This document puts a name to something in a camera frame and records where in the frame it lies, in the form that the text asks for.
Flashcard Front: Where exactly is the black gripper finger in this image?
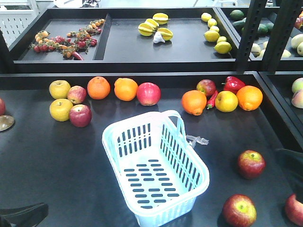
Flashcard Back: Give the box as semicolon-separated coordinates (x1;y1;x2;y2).
275;148;303;196
0;202;49;227

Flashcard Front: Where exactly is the light blue plastic basket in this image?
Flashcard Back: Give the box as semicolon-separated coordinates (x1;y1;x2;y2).
102;110;210;227

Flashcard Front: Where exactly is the dark red apple middle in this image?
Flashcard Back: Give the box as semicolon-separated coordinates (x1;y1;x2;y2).
237;150;266;179

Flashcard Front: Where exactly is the red yellow apple front left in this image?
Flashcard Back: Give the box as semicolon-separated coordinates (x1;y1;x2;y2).
285;193;303;227

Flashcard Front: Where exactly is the pale peach front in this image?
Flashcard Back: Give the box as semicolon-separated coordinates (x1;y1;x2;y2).
291;89;303;109

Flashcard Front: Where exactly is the pale peach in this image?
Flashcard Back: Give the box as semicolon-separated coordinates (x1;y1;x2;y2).
291;89;303;109
291;78;303;94

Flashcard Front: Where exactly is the black wood produce display table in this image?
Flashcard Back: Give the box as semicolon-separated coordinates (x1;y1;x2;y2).
0;72;303;227

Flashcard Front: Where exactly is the pale peach back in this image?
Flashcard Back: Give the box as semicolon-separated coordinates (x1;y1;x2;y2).
291;78;303;94

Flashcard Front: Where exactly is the red apple front right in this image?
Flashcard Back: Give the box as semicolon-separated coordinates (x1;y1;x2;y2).
222;194;257;227

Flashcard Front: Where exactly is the orange far right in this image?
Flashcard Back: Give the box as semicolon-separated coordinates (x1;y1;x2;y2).
236;86;263;111

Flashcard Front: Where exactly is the red bell pepper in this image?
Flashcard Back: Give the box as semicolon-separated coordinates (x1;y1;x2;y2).
222;76;246;94

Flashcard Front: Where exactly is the small red chili pepper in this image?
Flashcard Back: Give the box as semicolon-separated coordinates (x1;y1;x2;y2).
206;90;218;109

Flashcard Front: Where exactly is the red green apple back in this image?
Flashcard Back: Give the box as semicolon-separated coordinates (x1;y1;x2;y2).
196;79;216;97

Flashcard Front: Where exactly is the dark red apple left group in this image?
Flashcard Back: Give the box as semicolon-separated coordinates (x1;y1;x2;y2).
69;104;92;128

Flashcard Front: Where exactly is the red apple far corner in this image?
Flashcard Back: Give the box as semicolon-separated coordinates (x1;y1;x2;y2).
0;98;6;115

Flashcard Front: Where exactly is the orange middle right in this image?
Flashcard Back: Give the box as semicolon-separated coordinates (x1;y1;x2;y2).
181;90;207;116

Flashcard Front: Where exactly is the pale pear pile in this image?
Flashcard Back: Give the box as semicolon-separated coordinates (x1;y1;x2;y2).
250;34;303;58

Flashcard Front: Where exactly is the yellow apple back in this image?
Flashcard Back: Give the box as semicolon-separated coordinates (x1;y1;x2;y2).
49;80;71;99

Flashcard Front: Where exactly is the small pink apple back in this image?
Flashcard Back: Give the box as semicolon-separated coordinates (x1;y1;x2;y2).
67;86;87;105

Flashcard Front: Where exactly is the lemon pile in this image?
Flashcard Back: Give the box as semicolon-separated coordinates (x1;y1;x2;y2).
201;12;232;54

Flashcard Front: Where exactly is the avocado pile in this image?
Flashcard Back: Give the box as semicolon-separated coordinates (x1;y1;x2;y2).
229;9;275;36

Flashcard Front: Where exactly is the mango and apple pile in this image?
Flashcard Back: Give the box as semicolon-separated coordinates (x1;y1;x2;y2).
294;12;303;30

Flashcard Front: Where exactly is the orange back row left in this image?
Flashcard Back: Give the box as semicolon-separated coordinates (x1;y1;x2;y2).
87;76;110;100

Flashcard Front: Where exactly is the black upper display shelf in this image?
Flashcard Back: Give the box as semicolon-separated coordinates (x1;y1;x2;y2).
9;7;303;73

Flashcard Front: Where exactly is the pink red apple back row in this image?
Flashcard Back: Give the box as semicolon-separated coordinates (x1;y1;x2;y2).
136;82;161;106

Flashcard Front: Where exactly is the white garlic bulb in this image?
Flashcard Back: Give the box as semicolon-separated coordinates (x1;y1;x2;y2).
153;31;165;44

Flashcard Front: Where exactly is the cherry tomato vine pile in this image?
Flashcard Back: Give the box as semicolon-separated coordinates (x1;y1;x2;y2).
28;18;106;61

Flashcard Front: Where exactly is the yellow starfruit pile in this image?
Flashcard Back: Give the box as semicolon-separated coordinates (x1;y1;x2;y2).
138;12;173;41

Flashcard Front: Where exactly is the black shelf upright post right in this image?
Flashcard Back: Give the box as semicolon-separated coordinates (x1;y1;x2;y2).
262;0;303;72

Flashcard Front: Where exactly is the black shelf upright post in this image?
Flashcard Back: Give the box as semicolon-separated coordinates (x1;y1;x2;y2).
235;0;266;72
262;0;303;72

